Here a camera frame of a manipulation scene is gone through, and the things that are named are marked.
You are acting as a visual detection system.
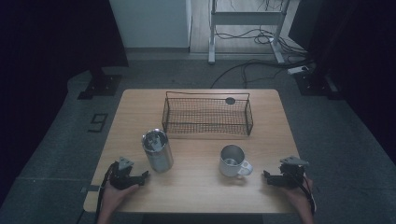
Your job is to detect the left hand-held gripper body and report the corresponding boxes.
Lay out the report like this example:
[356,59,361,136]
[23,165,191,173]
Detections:
[108,156,142,191]

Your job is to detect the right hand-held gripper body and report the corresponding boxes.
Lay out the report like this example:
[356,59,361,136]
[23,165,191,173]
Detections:
[274,155,310,189]

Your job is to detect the tall stainless steel tumbler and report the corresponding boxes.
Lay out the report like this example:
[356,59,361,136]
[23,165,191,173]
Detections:
[141,128,175,174]

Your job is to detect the steel mug with handle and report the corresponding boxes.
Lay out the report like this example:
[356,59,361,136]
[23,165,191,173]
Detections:
[219,144,254,179]

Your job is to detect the black wire mesh basket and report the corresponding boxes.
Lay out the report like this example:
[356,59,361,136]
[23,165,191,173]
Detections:
[161,91,254,137]

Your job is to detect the person's left hand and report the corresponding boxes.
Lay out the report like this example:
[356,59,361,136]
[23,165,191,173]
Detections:
[100,182,140,217]

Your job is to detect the person's right hand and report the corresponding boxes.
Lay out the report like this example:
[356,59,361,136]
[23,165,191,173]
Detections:
[281,174,316,214]

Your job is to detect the grey tape strip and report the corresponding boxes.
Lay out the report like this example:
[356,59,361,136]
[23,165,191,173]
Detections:
[79,184,101,194]

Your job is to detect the black stand base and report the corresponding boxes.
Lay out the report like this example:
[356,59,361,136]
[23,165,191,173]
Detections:
[77,68,122,101]
[293,69,343,101]

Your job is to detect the white power strip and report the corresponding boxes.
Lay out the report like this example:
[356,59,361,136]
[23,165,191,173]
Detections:
[287,65,310,76]

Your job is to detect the black curtain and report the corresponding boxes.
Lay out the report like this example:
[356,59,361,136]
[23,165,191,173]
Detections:
[0,0,130,200]
[288,0,396,157]

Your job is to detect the white cabinet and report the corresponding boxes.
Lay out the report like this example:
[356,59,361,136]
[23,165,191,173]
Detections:
[108,0,192,49]

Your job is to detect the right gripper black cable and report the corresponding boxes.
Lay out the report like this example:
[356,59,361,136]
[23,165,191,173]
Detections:
[290,172,317,217]

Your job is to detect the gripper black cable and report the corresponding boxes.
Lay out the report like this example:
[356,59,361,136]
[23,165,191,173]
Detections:
[93,162,116,224]
[290,172,317,217]

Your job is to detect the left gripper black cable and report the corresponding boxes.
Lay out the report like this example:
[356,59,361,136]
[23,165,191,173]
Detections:
[93,162,116,224]

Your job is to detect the long black floor cable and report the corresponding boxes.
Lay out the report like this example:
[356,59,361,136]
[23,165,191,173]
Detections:
[210,58,314,90]

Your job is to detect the tangled floor cables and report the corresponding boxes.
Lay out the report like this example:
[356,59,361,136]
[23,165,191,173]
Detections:
[214,26,307,59]

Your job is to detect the white standing desk frame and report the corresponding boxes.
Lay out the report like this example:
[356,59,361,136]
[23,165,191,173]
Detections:
[207,0,292,65]

